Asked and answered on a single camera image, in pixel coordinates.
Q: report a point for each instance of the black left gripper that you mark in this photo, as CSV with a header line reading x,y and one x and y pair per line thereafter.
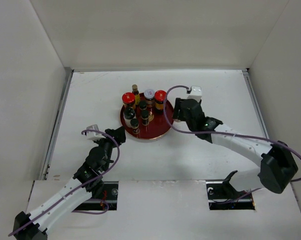
x,y
118,134

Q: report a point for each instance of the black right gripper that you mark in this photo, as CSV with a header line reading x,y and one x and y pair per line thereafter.
x,y
178,107

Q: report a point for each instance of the black-cap spice bottle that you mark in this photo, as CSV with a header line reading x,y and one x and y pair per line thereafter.
x,y
143,105
144,115
135,126

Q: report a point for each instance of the red-lid dark sauce jar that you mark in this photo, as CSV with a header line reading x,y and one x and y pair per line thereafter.
x,y
159,98

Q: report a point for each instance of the small yellow-label brown bottle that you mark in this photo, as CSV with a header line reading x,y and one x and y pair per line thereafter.
x,y
136,93

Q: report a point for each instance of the black-cap white salt bottle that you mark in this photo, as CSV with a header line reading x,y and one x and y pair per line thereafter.
x,y
128,114

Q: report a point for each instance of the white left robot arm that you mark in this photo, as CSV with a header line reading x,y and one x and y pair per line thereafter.
x,y
85,184

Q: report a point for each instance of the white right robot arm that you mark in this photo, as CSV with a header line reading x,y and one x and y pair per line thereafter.
x,y
275,164

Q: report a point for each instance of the round red lacquer tray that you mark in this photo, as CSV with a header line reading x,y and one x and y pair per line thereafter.
x,y
159,121

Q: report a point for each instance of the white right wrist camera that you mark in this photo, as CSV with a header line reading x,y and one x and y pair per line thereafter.
x,y
195,93

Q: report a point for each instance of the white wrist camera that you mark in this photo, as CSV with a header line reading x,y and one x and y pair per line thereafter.
x,y
195,93
92,133

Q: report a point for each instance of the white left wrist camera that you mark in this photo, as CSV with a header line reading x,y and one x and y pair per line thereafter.
x,y
92,133

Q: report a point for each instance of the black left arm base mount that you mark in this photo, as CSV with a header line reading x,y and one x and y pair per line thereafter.
x,y
109,194

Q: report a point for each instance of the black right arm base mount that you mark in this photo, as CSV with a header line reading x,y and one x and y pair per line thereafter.
x,y
222,196

